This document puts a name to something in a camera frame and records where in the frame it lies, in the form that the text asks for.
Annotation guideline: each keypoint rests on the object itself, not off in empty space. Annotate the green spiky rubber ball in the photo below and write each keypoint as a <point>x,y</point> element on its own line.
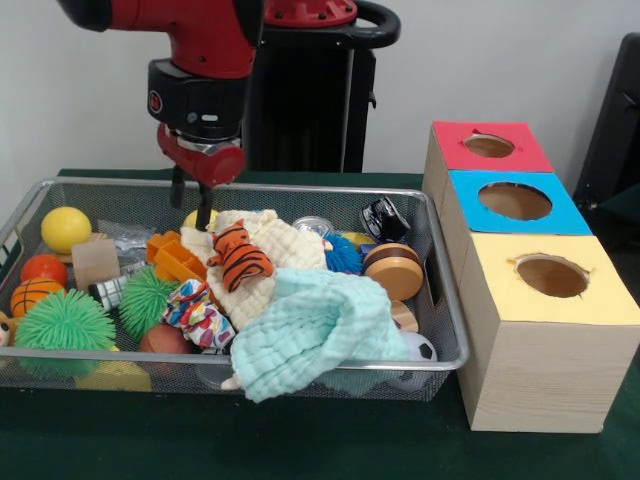
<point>65,320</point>

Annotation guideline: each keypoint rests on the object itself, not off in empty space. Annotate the mint green waffle cloth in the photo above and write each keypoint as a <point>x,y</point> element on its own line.
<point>310,330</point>

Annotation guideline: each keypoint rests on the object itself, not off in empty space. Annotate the brown wooden yo-yo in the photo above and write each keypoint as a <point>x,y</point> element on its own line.
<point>393,278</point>

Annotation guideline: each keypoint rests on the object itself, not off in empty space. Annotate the orange striped tiger plush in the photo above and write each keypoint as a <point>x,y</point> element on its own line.
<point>240,258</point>

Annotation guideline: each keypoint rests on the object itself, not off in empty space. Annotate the black upright panel stand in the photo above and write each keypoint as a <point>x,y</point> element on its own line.
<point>615,130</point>

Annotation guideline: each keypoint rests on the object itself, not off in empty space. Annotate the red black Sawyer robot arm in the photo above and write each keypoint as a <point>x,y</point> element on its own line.
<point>200,60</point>

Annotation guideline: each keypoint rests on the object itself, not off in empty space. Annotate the cream yellow waffle cloth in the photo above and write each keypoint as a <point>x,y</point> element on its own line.
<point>285,245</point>

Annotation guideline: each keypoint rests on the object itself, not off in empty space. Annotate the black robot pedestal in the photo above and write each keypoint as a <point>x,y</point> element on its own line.
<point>310,110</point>

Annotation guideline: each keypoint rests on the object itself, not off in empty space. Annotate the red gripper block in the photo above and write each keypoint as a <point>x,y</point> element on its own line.
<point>205,160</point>

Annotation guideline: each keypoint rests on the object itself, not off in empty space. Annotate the small green spiky ball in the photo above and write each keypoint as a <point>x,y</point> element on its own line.
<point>145,300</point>

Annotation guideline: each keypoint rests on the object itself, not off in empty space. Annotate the multicoloured patterned fabric ball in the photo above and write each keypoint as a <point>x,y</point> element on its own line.
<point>195,315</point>

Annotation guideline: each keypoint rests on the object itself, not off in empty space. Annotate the clear plastic wrapper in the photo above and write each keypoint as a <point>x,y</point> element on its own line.
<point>128,238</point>

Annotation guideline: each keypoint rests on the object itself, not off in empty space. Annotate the shallow clear mesh bin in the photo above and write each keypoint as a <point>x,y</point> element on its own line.
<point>60,375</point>

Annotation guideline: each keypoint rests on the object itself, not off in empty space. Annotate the large yellow ball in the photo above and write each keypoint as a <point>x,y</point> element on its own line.
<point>65,228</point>

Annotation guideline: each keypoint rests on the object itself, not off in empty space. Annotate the light wooden cube block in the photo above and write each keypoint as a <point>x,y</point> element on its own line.
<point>96,263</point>

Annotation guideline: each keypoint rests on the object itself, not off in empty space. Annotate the wooden box with three holes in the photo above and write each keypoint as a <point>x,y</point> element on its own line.
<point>540,370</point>

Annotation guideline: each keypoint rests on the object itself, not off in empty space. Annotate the orange plastic toy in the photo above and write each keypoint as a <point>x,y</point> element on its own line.
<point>175,258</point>

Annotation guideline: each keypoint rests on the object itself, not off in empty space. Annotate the dark green table cloth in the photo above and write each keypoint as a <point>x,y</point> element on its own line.
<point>300,440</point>

